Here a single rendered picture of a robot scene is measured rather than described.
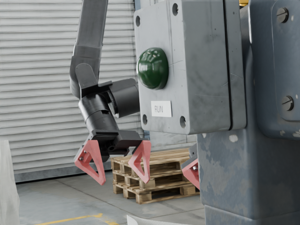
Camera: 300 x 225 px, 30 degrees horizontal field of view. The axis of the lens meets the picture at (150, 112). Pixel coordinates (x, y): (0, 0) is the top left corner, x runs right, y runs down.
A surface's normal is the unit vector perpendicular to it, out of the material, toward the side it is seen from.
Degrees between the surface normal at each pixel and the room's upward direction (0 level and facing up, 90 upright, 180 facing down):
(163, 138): 90
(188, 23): 90
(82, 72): 63
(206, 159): 90
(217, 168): 90
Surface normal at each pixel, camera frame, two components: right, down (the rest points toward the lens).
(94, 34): 0.15, -0.49
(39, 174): 0.44, 0.02
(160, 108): -0.90, 0.08
